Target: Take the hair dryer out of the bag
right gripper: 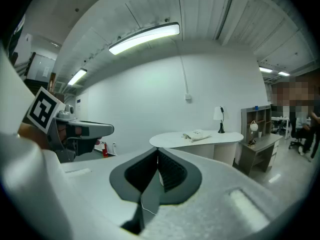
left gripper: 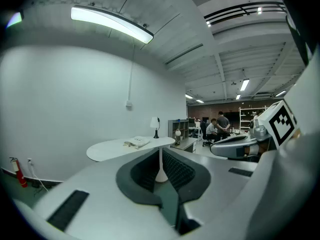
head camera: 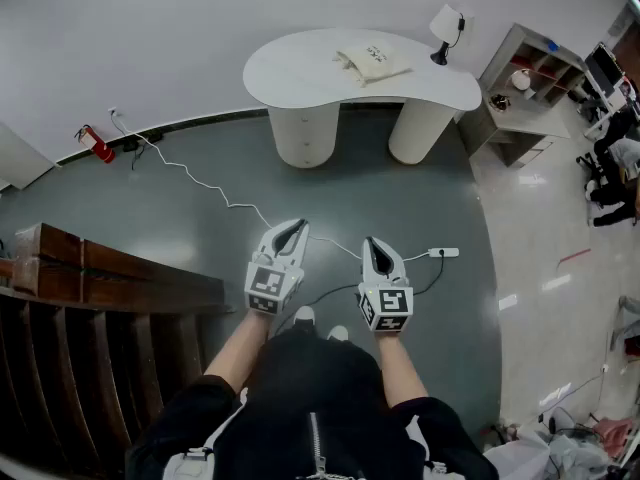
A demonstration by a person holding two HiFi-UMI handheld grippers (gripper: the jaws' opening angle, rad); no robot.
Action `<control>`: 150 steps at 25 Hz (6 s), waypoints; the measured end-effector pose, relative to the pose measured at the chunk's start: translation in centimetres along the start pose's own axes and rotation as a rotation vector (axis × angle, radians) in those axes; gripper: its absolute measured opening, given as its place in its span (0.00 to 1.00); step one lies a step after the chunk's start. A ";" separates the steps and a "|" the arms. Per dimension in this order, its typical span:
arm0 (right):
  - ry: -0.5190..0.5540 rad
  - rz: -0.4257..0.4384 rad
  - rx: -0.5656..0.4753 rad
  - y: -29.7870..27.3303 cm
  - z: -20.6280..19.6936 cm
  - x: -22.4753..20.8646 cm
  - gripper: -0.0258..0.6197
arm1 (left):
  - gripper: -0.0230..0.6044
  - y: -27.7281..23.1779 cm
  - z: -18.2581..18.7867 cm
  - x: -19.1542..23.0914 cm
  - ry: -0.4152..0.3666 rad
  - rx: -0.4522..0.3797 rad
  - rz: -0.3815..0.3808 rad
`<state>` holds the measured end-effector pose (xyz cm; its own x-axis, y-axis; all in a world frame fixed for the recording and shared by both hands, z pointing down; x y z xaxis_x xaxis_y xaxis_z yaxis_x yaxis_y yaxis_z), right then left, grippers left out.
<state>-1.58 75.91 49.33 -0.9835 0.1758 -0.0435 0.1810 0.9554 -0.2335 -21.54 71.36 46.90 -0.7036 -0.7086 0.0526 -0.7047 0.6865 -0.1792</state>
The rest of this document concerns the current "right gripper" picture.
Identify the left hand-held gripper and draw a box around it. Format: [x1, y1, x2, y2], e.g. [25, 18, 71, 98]
[26, 86, 115, 164]

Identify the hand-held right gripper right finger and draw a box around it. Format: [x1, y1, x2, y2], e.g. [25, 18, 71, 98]
[141, 147, 301, 240]

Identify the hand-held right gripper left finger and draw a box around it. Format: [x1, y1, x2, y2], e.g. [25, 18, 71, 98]
[61, 147, 159, 228]

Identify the cream drawstring cloth bag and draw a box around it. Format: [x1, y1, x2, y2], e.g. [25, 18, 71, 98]
[181, 129, 212, 143]

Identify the long ceiling light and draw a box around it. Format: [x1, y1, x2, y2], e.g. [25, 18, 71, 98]
[108, 21, 181, 56]
[67, 68, 88, 86]

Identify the grey wooden desk with hutch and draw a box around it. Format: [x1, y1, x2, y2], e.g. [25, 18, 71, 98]
[236, 105, 284, 176]

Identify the gold globe desk lamp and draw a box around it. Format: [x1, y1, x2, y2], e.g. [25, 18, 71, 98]
[247, 120, 259, 148]

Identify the white shade table lamp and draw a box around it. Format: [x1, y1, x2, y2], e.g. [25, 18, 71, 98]
[213, 105, 230, 134]

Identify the brown wooden staircase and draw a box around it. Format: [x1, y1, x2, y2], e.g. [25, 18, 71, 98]
[14, 52, 59, 97]

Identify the black office chair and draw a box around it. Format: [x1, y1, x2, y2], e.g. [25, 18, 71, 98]
[288, 128, 305, 150]

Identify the person's black jacket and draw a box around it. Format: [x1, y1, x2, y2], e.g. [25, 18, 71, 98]
[4, 11, 27, 62]

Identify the white wall conduit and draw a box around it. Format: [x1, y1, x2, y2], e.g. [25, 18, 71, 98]
[178, 55, 190, 96]

